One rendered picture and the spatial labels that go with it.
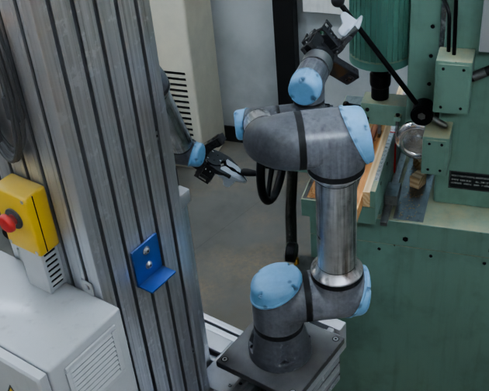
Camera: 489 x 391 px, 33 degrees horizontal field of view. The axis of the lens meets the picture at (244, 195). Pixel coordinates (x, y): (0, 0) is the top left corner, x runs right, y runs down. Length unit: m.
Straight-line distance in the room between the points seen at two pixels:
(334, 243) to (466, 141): 0.72
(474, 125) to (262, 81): 1.89
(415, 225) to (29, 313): 1.20
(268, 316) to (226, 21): 2.32
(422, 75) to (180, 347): 0.99
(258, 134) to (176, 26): 2.16
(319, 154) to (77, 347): 0.57
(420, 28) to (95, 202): 1.09
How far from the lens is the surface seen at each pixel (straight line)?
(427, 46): 2.24
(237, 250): 3.54
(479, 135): 2.30
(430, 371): 2.77
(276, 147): 1.54
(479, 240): 2.37
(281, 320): 1.83
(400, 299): 2.56
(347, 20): 2.12
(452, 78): 2.13
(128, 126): 1.46
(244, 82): 4.05
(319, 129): 1.54
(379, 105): 2.38
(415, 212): 2.40
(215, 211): 3.77
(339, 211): 1.66
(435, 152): 2.23
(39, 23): 1.27
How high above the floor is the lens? 2.26
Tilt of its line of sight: 36 degrees down
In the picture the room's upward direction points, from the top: 6 degrees counter-clockwise
